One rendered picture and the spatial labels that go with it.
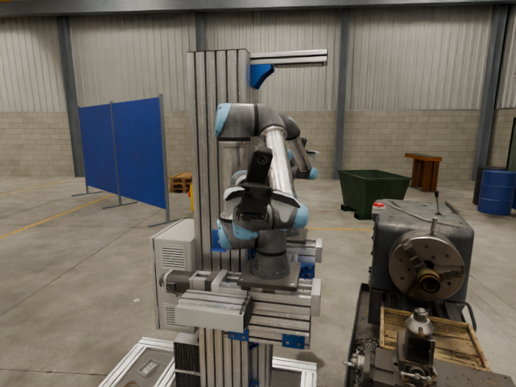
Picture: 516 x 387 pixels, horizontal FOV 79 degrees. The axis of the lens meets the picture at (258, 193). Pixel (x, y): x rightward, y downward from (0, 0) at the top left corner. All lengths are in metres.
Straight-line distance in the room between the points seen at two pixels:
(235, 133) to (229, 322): 0.67
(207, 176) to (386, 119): 10.91
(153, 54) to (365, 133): 7.95
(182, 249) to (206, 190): 0.29
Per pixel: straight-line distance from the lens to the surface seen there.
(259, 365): 1.78
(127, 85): 12.87
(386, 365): 1.22
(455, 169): 13.10
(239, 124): 1.09
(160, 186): 6.23
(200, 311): 1.23
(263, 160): 0.70
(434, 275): 1.56
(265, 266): 1.21
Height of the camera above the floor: 1.71
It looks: 11 degrees down
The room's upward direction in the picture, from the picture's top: straight up
